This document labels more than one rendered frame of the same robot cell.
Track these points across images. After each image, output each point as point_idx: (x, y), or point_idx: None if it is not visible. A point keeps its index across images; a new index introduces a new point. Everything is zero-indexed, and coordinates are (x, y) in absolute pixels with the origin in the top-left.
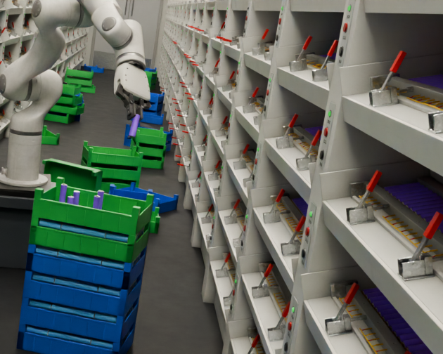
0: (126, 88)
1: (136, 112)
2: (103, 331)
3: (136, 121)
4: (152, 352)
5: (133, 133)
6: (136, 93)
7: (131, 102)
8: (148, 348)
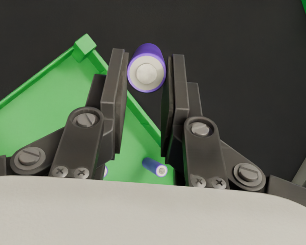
0: (295, 202)
1: (122, 119)
2: None
3: (153, 49)
4: None
5: (155, 45)
6: (165, 184)
7: (199, 115)
8: None
